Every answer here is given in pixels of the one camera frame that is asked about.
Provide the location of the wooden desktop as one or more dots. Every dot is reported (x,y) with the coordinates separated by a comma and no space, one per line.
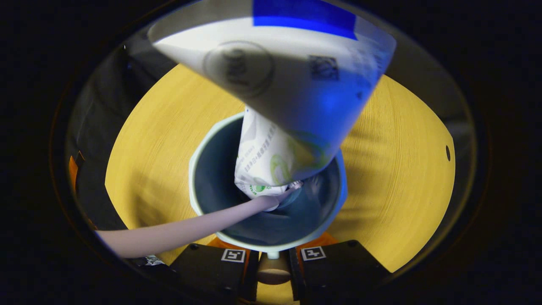
(402,190)

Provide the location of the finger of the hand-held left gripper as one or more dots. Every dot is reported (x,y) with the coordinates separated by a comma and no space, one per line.
(73,169)

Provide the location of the white toothpaste tube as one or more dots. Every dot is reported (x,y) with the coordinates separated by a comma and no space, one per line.
(296,84)

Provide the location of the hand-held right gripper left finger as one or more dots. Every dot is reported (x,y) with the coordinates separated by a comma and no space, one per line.
(203,271)

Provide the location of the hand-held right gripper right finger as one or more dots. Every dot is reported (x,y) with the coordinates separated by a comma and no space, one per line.
(338,271)

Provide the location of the pale pink toothbrush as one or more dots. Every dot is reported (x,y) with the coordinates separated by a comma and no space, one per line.
(169,235)

